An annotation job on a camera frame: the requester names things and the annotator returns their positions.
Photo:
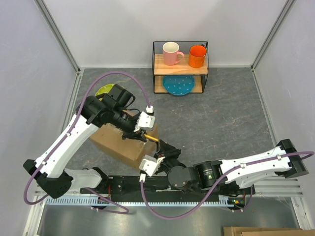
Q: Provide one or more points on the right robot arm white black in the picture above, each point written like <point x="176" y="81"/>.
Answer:
<point x="231" y="176"/>

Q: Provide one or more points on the blue dotted plate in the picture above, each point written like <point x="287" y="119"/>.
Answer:
<point x="178" y="85"/>

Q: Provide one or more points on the green dotted plate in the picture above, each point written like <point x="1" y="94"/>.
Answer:
<point x="104" y="89"/>

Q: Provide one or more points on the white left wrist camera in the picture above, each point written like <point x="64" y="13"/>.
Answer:
<point x="145" y="122"/>

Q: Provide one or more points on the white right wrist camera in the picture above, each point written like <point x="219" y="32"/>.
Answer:
<point x="150" y="165"/>

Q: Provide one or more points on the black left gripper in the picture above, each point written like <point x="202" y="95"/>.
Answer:
<point x="138" y="134"/>

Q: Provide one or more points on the brown cardboard express box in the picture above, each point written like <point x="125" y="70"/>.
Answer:
<point x="108" y="138"/>

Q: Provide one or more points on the cardboard sheet corner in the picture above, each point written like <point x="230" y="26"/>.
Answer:
<point x="253" y="231"/>

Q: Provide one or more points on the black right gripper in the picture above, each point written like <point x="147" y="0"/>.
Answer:
<point x="168" y="151"/>

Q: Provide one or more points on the pink mug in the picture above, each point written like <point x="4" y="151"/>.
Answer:
<point x="171" y="53"/>

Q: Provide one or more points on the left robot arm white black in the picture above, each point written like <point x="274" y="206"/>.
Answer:
<point x="49" y="170"/>

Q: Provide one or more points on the black wire wooden shelf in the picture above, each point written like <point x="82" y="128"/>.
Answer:
<point x="160" y="69"/>

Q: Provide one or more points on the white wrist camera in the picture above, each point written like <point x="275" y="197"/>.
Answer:
<point x="145" y="122"/>
<point x="150" y="165"/>

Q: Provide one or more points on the yellow utility knife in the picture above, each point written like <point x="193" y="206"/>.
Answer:
<point x="150" y="138"/>

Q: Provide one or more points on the orange mug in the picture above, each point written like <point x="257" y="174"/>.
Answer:
<point x="197" y="55"/>

